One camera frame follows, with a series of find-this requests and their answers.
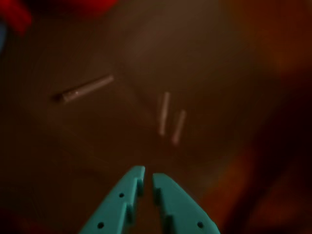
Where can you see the red plastic mug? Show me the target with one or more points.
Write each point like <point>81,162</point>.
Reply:
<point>14,12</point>

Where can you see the grey table mat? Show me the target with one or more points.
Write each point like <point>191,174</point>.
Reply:
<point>122,48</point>

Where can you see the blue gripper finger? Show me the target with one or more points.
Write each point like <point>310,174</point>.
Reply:
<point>180,209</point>
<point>117,207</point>

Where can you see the clear needle cap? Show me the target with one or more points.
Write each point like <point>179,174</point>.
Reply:
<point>85,88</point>
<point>163,114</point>
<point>178,128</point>

